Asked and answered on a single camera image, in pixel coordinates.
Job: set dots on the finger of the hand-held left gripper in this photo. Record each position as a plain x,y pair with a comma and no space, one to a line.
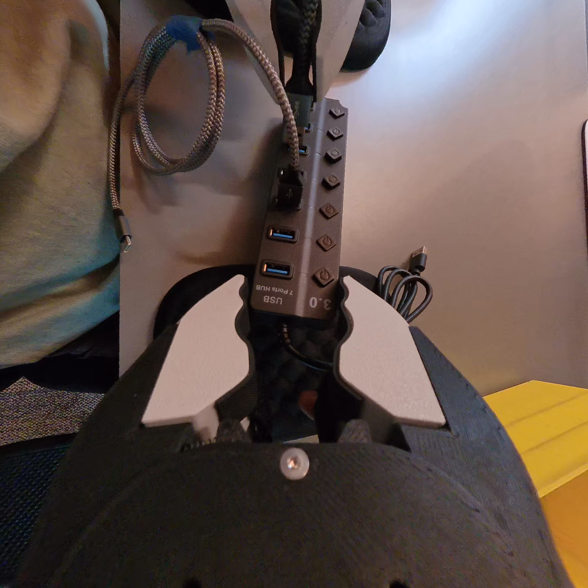
257,18
335,32

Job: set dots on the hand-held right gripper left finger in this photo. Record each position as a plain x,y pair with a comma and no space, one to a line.
197,363

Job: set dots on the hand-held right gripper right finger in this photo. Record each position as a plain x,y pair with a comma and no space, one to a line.
390,367

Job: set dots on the dark grey usb hub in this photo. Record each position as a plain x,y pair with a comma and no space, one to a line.
305,275

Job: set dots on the yellow plastic bin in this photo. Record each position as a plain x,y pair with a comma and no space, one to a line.
551,427

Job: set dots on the black quilted mat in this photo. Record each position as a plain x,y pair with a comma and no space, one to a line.
177,294

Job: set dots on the blue mesh chair seat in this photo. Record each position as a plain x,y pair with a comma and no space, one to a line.
23,496

